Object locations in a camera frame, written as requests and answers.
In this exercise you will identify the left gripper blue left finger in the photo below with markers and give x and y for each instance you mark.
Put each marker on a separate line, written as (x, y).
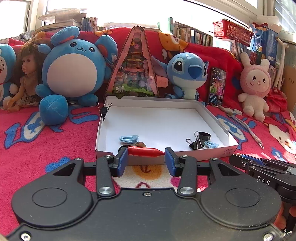
(107, 167)

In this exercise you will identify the blue cardboard package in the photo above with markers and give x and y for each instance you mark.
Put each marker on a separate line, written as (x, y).
(264, 41)

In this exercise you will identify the blue Stitch plush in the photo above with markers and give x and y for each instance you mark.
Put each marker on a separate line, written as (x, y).
(186, 72)

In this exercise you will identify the brown haired baby doll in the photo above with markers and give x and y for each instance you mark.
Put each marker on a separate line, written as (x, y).
(27, 74)

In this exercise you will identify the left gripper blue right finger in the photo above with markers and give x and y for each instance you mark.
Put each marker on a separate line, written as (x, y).
(184, 167)

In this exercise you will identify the red plastic basket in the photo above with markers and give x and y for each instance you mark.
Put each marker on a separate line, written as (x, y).
(225, 29)

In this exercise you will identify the person's hand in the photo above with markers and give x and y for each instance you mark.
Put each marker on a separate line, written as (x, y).
(280, 221)

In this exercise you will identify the small black cap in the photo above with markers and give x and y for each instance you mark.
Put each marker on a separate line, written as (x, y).
(204, 136)

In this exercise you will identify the light blue hair clip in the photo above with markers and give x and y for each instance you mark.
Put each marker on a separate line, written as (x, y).
(131, 139)

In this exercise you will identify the row of books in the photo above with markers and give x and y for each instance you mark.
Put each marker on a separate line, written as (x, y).
(189, 34)

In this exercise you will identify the blue round mouse plush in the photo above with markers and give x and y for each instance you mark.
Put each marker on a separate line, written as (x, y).
(73, 70)

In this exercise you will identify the pink bunny plush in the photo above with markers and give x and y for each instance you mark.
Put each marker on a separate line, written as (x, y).
(255, 82)

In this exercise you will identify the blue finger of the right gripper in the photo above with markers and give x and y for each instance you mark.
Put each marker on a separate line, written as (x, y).
(269, 162)
(241, 161)

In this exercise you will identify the white cardboard box tray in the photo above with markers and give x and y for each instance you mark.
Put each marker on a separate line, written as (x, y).
(161, 123)

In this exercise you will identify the black binder clip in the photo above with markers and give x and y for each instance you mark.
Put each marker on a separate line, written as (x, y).
(196, 144)

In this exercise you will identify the brown hazelnut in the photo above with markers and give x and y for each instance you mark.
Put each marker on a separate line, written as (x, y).
(140, 144)

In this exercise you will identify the binder clip on box edge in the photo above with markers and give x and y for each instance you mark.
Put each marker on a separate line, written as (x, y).
(103, 110)

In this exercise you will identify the Doraemon plush toy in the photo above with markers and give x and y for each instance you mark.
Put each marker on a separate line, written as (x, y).
(8, 89)

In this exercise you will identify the stack of books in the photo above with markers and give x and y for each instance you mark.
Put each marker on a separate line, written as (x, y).
(60, 19)

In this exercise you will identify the small light blue clip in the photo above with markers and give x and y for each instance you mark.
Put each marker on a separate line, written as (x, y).
(210, 144)

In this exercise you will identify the smartphone with lit screen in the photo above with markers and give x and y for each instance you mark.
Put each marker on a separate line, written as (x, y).
(217, 86)

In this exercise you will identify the pink triangular diorama house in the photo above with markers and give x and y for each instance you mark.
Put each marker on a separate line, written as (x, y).
(133, 73)

